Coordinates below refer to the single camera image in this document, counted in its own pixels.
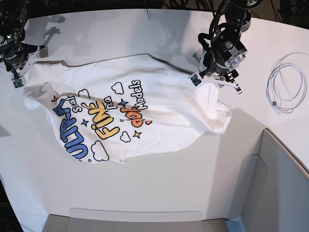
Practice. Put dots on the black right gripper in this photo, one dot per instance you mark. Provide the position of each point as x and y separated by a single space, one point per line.
14 58

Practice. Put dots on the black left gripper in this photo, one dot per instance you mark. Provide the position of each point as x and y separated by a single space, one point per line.
223 74

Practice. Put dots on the white printed t-shirt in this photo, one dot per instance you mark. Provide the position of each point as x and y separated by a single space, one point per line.
125 107

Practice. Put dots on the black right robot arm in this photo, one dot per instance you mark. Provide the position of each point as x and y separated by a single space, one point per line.
13 16

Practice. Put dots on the grey partition panel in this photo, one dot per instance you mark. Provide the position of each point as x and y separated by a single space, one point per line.
272 192

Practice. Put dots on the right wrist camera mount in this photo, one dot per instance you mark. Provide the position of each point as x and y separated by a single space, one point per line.
19 69

